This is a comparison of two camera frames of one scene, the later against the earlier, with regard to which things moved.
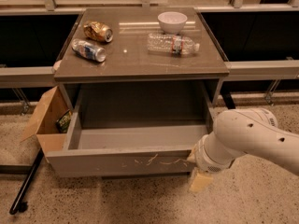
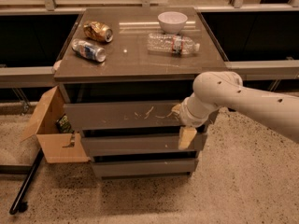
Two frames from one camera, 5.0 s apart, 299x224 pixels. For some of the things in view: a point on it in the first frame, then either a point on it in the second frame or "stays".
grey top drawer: x=127 y=150 -> x=121 y=115
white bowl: x=172 y=21 stays
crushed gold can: x=98 y=31 stays
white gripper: x=204 y=159 -> x=186 y=115
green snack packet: x=63 y=121 stays
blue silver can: x=89 y=50 stays
